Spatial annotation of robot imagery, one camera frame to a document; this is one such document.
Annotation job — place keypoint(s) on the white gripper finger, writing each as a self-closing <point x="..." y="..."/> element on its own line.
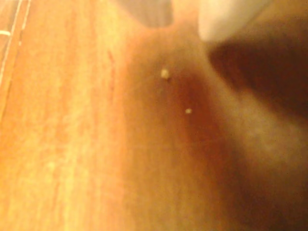
<point x="149" y="12"/>
<point x="223" y="19"/>

